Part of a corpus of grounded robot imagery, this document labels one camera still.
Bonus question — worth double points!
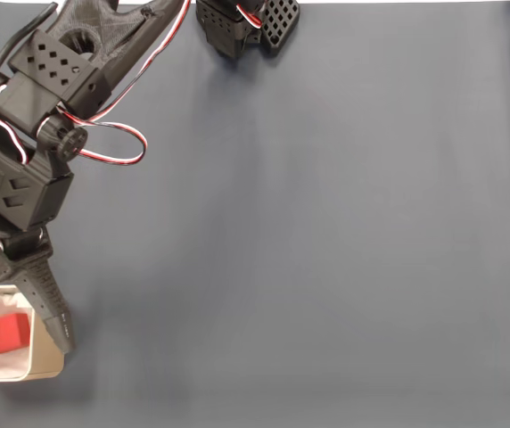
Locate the red cube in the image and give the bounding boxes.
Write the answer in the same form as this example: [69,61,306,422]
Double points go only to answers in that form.
[0,312,32,357]

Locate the beige box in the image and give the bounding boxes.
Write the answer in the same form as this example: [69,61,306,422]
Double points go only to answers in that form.
[0,284,67,383]

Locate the blue grey table mat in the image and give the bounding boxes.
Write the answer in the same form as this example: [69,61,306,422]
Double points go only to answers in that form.
[0,3,510,428]

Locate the black camera cable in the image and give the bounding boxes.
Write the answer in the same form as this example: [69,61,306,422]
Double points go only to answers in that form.
[0,2,60,111]

